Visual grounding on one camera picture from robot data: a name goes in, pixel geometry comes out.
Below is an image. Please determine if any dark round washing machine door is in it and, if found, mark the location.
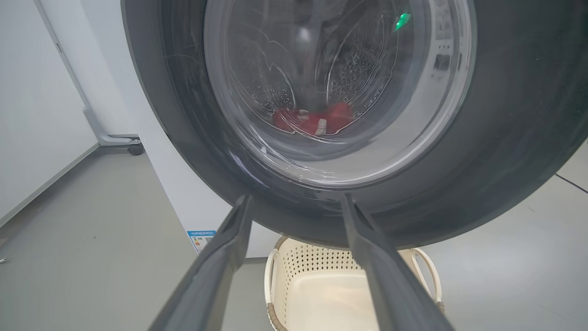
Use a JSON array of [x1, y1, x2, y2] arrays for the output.
[[120, 0, 588, 251]]

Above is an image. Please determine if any white partition panel on casters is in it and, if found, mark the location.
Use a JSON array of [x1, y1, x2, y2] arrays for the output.
[[34, 0, 144, 156]]

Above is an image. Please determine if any red garment with logo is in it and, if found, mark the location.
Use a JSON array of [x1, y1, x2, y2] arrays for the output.
[[272, 108, 318, 136]]

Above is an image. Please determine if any cream perforated laundry basket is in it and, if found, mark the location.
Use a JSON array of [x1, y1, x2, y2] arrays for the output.
[[264, 235, 445, 331]]

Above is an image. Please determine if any black floor cable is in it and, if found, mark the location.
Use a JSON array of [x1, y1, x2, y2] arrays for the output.
[[555, 173, 588, 193]]

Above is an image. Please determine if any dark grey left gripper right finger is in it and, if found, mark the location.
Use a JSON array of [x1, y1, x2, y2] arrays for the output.
[[341, 192, 456, 331]]

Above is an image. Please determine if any red garment with white trim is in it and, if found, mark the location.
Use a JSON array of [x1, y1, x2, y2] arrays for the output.
[[312, 102, 354, 137]]

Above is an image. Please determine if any white front-load washing machine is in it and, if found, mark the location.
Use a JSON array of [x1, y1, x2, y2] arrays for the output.
[[78, 0, 476, 259]]

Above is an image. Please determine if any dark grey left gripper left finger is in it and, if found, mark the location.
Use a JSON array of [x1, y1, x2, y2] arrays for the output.
[[148, 194, 254, 331]]

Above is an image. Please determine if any blue energy label sticker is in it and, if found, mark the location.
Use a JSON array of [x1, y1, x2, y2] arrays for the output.
[[187, 230, 217, 254]]

